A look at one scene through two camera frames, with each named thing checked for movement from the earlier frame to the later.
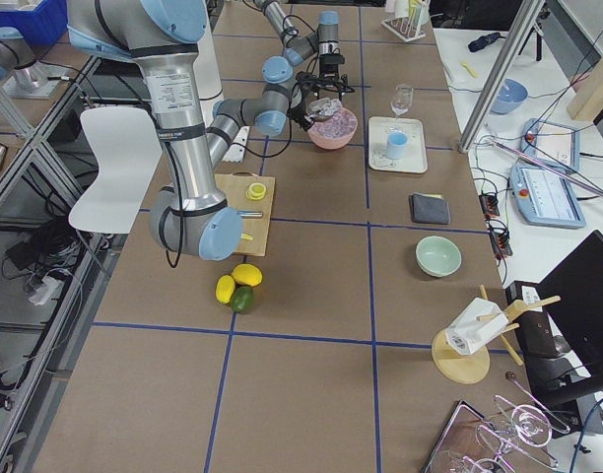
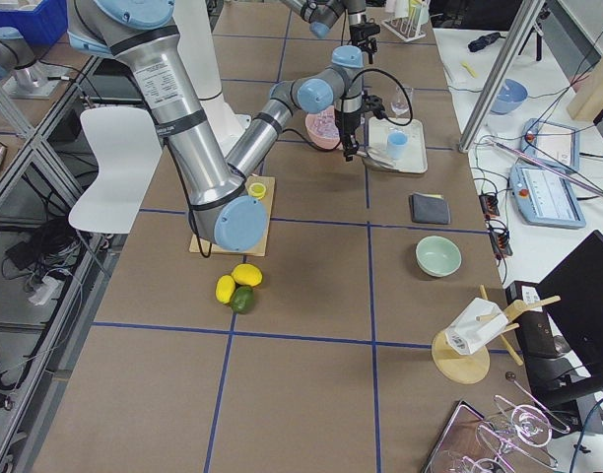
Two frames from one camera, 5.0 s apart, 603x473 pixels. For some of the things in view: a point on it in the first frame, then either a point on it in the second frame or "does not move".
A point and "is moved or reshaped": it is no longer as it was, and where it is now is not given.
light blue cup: x=395 y=145 does not move
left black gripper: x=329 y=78 to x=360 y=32
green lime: x=242 y=299 does not move
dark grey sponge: x=430 y=209 does not move
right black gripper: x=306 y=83 to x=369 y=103
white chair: x=128 y=151 does not move
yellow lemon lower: x=225 y=288 does not move
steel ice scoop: x=324 y=106 is moved or reshaped
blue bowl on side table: x=510 y=95 does not move
